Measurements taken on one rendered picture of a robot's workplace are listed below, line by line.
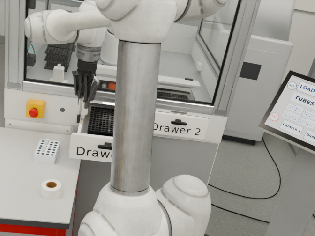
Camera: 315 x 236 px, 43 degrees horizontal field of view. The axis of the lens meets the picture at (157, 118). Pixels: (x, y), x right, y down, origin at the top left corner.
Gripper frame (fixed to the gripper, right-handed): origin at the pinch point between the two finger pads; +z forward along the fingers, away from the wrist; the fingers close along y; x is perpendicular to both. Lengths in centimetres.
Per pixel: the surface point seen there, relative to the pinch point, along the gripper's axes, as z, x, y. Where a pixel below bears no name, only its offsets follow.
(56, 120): 18.4, 8.2, -22.0
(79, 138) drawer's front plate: 9.0, -7.4, 6.2
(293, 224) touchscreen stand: 50, 67, 84
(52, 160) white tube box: 22.5, -11.2, -3.4
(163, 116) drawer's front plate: 8.8, 36.6, 16.9
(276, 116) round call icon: -2, 62, 60
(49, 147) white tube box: 21.6, -6.6, -10.1
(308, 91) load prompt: -15, 73, 67
